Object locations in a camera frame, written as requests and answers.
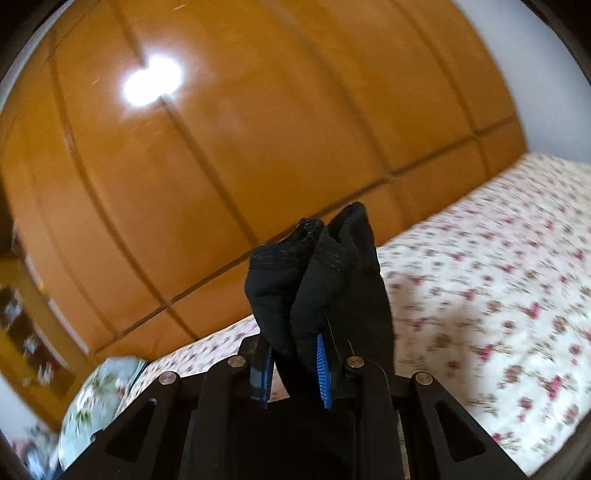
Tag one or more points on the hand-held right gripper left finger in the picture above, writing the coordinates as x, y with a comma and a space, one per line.
263, 378

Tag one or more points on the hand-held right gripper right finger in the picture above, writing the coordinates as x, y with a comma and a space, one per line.
325, 374

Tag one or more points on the black pants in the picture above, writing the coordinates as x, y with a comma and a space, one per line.
318, 277

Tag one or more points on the light blue floral pillow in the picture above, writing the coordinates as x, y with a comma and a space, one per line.
97, 406

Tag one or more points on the floral bed sheet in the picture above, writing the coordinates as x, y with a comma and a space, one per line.
485, 300

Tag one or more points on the wooden wardrobe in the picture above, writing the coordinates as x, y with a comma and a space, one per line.
258, 161

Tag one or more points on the wooden shelf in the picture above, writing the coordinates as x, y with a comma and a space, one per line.
32, 332

